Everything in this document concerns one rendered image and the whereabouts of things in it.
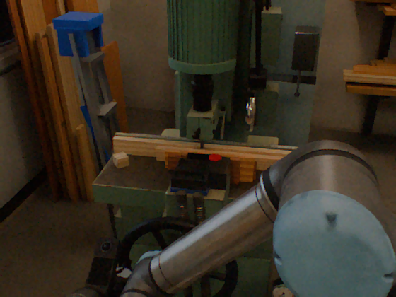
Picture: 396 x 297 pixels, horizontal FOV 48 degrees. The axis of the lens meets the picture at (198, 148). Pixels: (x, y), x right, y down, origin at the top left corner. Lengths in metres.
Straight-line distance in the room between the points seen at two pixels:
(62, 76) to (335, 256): 2.15
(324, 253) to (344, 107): 3.21
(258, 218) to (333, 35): 2.89
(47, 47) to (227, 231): 1.90
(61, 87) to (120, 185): 1.34
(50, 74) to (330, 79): 2.08
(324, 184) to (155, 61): 3.30
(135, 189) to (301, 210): 0.79
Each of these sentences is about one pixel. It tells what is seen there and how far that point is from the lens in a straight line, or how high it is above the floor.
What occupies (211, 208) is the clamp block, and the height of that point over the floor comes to 0.93.
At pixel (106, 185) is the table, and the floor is 0.90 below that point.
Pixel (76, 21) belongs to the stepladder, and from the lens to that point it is 1.92.
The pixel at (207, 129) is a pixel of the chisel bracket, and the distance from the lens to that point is 1.19.
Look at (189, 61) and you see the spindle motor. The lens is 1.09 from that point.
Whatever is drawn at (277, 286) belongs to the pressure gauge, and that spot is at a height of 0.68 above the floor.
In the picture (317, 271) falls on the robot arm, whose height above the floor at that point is 1.24.
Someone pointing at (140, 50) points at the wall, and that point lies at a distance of 3.74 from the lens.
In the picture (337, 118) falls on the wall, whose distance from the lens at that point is 3.68.
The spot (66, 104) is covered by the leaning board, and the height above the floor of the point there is 0.62.
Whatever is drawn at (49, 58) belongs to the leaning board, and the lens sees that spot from 2.44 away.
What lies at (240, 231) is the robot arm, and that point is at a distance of 0.65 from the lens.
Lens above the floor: 1.56
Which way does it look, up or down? 28 degrees down
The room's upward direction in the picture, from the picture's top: straight up
